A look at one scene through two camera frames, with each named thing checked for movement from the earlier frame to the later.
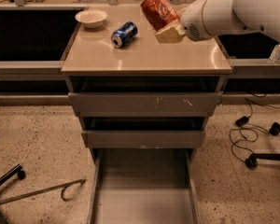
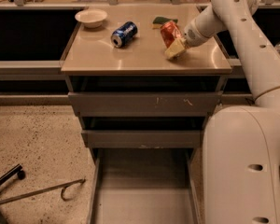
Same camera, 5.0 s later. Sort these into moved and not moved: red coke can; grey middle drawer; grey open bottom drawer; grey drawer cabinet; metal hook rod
Moved: red coke can
Not moved: grey drawer cabinet; metal hook rod; grey middle drawer; grey open bottom drawer
